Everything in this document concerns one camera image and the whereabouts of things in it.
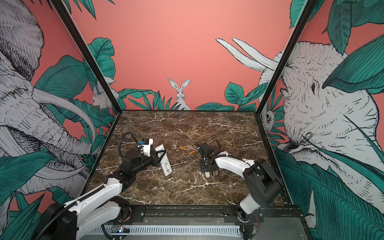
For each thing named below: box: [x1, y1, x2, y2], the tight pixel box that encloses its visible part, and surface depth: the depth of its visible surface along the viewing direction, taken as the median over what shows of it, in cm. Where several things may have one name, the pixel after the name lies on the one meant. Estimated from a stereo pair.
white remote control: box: [154, 144, 173, 177], surface depth 82 cm
